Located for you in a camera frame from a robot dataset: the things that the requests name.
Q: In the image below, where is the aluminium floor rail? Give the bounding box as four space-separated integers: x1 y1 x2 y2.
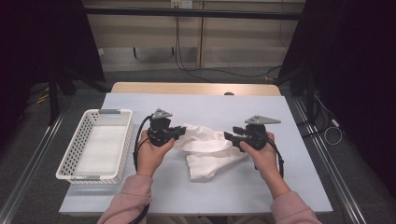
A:
0 111 68 224
292 96 368 224

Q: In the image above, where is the light blue table mat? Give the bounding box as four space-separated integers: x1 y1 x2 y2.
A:
58 92 333 217

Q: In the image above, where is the white child's shirt chick print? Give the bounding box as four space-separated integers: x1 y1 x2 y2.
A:
173 122 250 181

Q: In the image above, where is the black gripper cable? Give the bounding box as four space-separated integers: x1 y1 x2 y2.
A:
262 133 286 180
128 114 154 224

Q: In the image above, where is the black horizontal metal bar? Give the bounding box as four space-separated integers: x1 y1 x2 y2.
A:
83 7 304 21

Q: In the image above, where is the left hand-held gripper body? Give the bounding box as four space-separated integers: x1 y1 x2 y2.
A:
147 108 176 147

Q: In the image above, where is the person's leg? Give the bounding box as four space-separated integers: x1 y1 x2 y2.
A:
227 215 276 224
152 216 200 224

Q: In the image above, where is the black curtain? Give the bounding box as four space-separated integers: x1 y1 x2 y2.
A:
0 0 106 147
277 0 396 200

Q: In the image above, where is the person's left hand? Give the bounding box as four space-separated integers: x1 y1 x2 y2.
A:
135 130 176 178

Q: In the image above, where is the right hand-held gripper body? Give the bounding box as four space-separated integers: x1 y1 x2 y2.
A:
237 115 282 153

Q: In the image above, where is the white perforated plastic basket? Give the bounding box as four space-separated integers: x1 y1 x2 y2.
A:
55 108 134 185

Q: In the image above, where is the person's right hand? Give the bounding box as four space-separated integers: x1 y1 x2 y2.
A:
239 131 286 185

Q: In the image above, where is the white coiled floor cable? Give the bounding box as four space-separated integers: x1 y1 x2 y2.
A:
313 92 344 147

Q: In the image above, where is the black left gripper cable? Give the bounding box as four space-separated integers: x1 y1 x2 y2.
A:
128 114 154 224

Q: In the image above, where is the person's left leg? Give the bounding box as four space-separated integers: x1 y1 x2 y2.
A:
152 216 200 224

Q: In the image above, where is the white wall socket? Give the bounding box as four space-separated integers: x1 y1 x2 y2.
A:
170 0 193 9

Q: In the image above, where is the black hanging floor cable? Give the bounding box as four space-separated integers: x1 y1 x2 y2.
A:
174 15 283 83

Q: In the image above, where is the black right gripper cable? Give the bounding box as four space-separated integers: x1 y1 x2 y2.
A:
262 133 286 180

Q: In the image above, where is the person's right leg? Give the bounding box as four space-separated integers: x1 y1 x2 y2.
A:
227 215 276 224

